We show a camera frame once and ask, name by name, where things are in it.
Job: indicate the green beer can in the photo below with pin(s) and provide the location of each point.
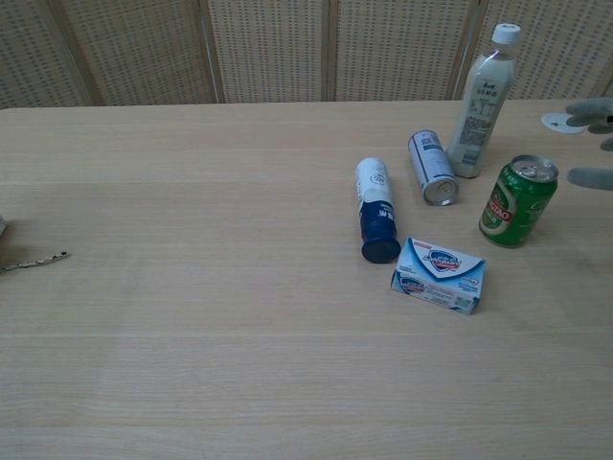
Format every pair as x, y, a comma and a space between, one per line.
517, 206

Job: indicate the white blue soap box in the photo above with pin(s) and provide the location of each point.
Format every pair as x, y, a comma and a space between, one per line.
440, 273

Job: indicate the wicker folding screen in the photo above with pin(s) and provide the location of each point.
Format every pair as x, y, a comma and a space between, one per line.
268, 48

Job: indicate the milk tea plastic bottle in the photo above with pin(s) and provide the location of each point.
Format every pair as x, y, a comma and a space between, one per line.
479, 120

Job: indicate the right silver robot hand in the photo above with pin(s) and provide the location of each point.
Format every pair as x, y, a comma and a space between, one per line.
589, 110

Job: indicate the silver blue slim can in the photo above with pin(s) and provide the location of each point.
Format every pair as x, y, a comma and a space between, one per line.
431, 163

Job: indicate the white and blue bottle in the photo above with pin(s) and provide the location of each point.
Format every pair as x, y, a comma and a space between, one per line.
376, 201

